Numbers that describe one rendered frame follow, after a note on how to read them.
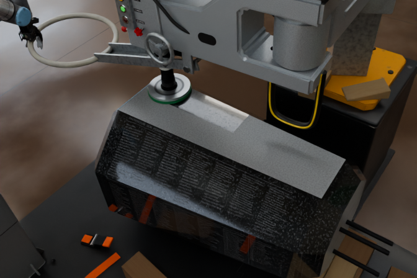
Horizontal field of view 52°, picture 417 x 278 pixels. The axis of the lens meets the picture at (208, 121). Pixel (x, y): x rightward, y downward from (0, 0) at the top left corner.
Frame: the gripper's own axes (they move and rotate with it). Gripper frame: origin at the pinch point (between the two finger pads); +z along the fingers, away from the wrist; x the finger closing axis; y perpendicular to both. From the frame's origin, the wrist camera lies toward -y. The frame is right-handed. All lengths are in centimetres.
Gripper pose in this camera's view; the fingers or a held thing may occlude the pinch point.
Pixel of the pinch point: (36, 46)
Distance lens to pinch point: 262.8
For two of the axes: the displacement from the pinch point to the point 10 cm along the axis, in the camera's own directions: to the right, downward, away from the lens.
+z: 0.0, 6.8, 7.3
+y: -0.5, 7.3, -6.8
